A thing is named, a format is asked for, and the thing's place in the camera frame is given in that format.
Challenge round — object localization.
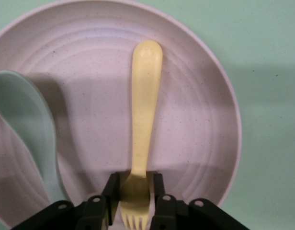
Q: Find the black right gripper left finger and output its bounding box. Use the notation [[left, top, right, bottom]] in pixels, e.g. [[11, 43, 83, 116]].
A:
[[11, 172, 121, 230]]

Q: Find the teal plastic spoon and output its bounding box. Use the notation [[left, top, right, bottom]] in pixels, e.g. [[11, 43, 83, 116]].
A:
[[0, 69, 71, 204]]

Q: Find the yellow plastic fork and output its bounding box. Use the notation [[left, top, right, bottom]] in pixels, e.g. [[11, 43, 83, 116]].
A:
[[118, 40, 164, 230]]

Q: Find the light green rectangular tray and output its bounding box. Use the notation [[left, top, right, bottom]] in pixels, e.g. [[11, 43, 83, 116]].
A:
[[0, 0, 295, 230]]

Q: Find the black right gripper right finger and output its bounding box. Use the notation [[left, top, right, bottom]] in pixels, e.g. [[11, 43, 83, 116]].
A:
[[149, 172, 249, 230]]

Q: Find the beige round plate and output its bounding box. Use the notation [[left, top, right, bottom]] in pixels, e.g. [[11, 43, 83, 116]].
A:
[[0, 0, 243, 230]]

